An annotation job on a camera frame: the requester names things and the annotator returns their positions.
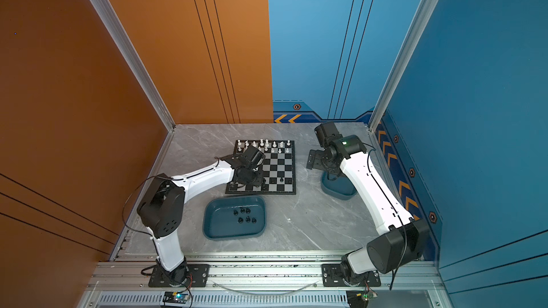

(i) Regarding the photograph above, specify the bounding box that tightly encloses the teal tray with white pieces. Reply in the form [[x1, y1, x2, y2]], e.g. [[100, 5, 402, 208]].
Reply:
[[321, 172, 358, 200]]

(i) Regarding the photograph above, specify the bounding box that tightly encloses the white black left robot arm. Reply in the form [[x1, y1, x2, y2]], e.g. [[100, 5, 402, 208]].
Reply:
[[136, 146, 265, 287]]

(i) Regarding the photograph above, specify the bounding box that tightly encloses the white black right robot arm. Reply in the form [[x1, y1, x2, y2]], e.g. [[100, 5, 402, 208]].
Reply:
[[307, 123, 430, 285]]

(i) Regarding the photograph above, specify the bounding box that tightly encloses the teal tray with black pieces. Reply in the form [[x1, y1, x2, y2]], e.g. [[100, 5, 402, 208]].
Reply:
[[203, 195, 267, 240]]

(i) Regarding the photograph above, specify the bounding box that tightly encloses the green circuit board left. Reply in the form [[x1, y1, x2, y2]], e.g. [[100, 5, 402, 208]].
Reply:
[[161, 291, 194, 307]]

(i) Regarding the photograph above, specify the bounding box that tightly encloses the circuit board right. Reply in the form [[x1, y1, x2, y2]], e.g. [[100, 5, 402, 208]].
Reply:
[[346, 290, 378, 308]]

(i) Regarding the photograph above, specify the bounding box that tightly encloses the black white chessboard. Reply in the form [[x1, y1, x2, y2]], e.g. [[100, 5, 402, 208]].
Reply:
[[225, 139, 296, 195]]

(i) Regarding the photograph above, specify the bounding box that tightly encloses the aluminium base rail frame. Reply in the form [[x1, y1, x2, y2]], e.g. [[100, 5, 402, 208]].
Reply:
[[79, 251, 452, 307]]

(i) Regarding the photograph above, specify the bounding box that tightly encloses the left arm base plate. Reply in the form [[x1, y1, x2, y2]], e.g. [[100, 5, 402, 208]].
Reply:
[[148, 263, 210, 289]]

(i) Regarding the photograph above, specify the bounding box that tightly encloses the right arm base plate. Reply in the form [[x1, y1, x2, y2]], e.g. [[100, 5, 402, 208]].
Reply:
[[321, 263, 381, 287]]

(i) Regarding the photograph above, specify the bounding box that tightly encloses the left aluminium corner post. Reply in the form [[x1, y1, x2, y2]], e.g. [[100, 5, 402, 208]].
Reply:
[[69, 0, 176, 133]]

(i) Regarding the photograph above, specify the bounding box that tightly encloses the aluminium corner post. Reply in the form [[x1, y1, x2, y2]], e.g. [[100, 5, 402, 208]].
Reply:
[[69, 0, 176, 133], [368, 0, 439, 132]]

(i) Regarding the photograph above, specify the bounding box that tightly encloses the right aluminium corner post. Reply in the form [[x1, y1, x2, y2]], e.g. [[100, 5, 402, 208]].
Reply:
[[368, 0, 439, 132]]

